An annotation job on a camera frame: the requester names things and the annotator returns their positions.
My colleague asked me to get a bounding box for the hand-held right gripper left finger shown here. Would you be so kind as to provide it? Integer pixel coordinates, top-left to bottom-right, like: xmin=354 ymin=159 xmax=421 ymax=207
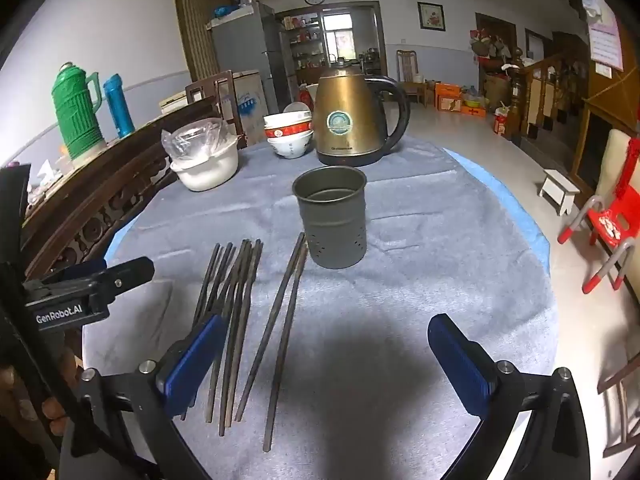
xmin=60 ymin=314 xmax=229 ymax=480

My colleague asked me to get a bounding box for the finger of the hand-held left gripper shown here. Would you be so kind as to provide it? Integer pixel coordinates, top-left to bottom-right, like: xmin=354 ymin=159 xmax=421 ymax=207
xmin=42 ymin=259 xmax=108 ymax=283
xmin=97 ymin=256 xmax=155 ymax=302

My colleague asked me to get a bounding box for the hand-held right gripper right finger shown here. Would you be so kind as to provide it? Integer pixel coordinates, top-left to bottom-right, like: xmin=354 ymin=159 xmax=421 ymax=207
xmin=427 ymin=313 xmax=591 ymax=480

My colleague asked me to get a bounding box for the pile of dark chopsticks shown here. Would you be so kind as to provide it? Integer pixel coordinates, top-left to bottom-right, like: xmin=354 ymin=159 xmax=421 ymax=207
xmin=180 ymin=241 xmax=264 ymax=437

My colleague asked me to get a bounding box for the grey metal chopstick holder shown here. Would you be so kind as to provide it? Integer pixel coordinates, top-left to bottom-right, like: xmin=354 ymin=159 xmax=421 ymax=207
xmin=292 ymin=166 xmax=368 ymax=269

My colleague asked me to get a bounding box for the person's left hand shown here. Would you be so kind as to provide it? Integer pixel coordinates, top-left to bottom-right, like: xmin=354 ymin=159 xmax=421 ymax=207
xmin=0 ymin=347 xmax=76 ymax=441

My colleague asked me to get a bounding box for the dark carved wooden sideboard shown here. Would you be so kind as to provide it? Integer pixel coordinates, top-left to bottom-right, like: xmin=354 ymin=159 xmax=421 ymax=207
xmin=0 ymin=95 xmax=247 ymax=286

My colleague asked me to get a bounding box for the grey table cloth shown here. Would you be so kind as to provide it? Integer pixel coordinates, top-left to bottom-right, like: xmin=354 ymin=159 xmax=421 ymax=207
xmin=82 ymin=135 xmax=560 ymax=480

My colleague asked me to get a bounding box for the large white bowl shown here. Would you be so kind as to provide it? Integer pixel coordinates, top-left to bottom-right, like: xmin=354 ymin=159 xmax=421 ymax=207
xmin=170 ymin=135 xmax=239 ymax=192

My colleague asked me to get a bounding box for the clear plastic bag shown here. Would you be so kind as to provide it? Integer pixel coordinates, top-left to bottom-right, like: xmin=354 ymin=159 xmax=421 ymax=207
xmin=161 ymin=118 xmax=229 ymax=162

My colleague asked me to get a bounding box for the green thermos flask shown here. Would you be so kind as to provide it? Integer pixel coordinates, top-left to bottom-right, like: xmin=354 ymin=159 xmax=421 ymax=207
xmin=54 ymin=62 xmax=103 ymax=161

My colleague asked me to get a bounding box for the blue water bottle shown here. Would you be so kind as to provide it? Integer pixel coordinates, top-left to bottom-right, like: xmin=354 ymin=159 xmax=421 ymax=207
xmin=103 ymin=73 xmax=136 ymax=138

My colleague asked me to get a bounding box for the dark wooden chair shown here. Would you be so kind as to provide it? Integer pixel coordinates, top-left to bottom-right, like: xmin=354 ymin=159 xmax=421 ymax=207
xmin=185 ymin=71 xmax=247 ymax=148

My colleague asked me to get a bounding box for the small white stool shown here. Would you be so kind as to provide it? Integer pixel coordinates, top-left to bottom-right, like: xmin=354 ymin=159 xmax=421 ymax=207
xmin=539 ymin=169 xmax=581 ymax=217

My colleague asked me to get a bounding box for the red child chair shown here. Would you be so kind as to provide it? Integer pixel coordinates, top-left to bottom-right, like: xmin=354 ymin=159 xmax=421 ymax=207
xmin=557 ymin=195 xmax=640 ymax=295

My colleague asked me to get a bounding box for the white chest freezer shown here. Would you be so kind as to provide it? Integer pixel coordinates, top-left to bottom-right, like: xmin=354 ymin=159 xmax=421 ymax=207
xmin=159 ymin=71 xmax=269 ymax=147

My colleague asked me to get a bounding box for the white red-band bowl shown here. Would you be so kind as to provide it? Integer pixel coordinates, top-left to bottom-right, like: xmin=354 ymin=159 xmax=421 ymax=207
xmin=265 ymin=127 xmax=314 ymax=141

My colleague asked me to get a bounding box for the brown door curtain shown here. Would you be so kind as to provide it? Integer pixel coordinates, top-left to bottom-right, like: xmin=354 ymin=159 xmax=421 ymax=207
xmin=171 ymin=0 xmax=236 ymax=83

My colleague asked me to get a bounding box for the red tassel ornament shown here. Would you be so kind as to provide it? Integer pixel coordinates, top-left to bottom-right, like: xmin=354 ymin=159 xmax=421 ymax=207
xmin=614 ymin=137 xmax=640 ymax=202

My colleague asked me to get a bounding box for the grey refrigerator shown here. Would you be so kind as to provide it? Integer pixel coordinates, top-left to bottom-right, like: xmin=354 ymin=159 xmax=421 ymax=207
xmin=209 ymin=2 xmax=290 ymax=116

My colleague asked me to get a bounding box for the gold electric kettle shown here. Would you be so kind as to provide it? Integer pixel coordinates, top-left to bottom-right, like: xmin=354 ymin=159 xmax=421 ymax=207
xmin=313 ymin=59 xmax=412 ymax=167

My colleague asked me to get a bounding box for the orange cardboard box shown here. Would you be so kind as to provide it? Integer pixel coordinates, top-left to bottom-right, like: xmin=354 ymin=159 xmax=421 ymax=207
xmin=435 ymin=82 xmax=464 ymax=112

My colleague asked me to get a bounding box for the kitchen shelf with goods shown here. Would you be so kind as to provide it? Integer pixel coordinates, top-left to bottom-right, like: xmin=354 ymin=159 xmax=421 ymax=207
xmin=280 ymin=15 xmax=323 ymax=87

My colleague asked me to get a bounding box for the wooden staircase railing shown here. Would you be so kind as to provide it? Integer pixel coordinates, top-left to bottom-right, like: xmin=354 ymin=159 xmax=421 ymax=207
xmin=509 ymin=47 xmax=593 ymax=147

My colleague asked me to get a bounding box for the brown wooden chair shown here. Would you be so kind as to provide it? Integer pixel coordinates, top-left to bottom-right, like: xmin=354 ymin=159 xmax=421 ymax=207
xmin=396 ymin=50 xmax=429 ymax=107

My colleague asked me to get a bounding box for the black cable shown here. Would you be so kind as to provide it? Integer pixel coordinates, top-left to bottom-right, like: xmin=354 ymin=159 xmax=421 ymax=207
xmin=0 ymin=280 xmax=161 ymax=480

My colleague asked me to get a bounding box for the framed wall picture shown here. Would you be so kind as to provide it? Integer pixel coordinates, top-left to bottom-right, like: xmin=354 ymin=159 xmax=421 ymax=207
xmin=417 ymin=2 xmax=446 ymax=32

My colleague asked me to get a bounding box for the pink wall calendar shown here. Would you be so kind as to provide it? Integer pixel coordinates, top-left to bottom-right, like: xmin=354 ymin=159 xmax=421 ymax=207
xmin=580 ymin=0 xmax=626 ymax=72

